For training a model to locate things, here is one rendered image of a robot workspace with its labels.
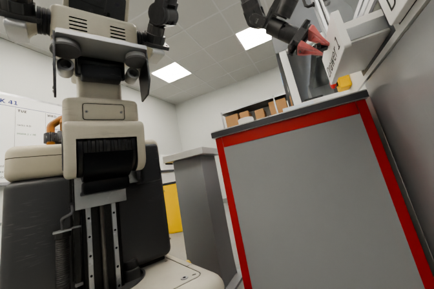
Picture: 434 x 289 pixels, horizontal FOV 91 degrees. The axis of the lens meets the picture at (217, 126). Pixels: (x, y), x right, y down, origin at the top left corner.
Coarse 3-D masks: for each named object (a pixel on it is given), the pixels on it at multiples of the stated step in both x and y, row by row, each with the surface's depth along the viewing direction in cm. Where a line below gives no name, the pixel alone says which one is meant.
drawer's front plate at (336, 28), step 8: (336, 16) 55; (336, 24) 55; (328, 32) 64; (336, 32) 56; (344, 32) 54; (328, 40) 66; (336, 40) 58; (344, 40) 54; (328, 48) 69; (336, 48) 60; (344, 48) 54; (328, 56) 72; (344, 56) 58; (328, 64) 75; (336, 64) 64; (336, 72) 69; (336, 80) 76
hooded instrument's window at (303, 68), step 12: (300, 60) 152; (312, 60) 149; (300, 72) 151; (312, 72) 148; (324, 72) 145; (300, 84) 150; (312, 84) 147; (324, 84) 144; (288, 96) 229; (300, 96) 149; (312, 96) 146
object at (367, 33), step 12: (372, 12) 54; (348, 24) 56; (360, 24) 55; (372, 24) 54; (384, 24) 53; (360, 36) 54; (372, 36) 54; (384, 36) 55; (360, 48) 59; (372, 48) 60; (348, 60) 65; (360, 60) 67; (348, 72) 75
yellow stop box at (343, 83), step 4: (344, 76) 92; (348, 76) 92; (340, 80) 93; (344, 80) 92; (348, 80) 92; (336, 84) 95; (340, 84) 93; (344, 84) 92; (348, 84) 91; (340, 88) 94; (344, 88) 94; (348, 88) 96
